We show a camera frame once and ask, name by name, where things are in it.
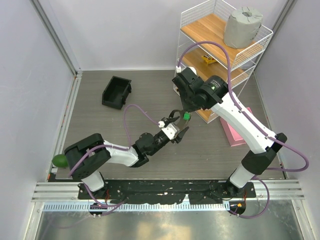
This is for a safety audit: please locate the green key tag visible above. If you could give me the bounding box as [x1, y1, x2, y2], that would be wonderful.
[183, 112, 191, 121]

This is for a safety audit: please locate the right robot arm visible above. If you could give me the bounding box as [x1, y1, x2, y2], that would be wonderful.
[172, 67, 288, 197]

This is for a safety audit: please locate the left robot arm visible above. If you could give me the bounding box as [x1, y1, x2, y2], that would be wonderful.
[64, 109, 191, 199]

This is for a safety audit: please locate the yellow toy car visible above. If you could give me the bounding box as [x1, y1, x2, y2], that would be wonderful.
[201, 55, 216, 65]

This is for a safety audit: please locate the pink plastic tray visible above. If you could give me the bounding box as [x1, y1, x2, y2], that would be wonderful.
[219, 115, 247, 147]

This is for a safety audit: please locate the black plastic bin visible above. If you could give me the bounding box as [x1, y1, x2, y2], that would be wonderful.
[101, 76, 132, 110]

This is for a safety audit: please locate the grey wrapped paper roll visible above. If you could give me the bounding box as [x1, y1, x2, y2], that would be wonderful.
[223, 6, 263, 49]

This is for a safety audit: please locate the green lime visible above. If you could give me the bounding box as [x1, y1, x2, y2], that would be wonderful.
[51, 154, 68, 168]

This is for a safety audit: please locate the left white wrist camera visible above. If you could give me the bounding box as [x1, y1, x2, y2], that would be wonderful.
[161, 123, 175, 140]

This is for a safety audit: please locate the white wire wooden shelf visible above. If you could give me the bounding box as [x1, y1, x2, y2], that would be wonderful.
[172, 0, 274, 124]

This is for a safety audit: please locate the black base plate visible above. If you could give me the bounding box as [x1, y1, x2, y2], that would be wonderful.
[92, 179, 256, 205]

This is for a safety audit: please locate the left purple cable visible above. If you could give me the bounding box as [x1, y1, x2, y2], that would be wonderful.
[67, 104, 166, 217]

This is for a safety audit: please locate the white cable duct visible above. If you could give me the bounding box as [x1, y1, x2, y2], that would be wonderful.
[42, 201, 230, 212]

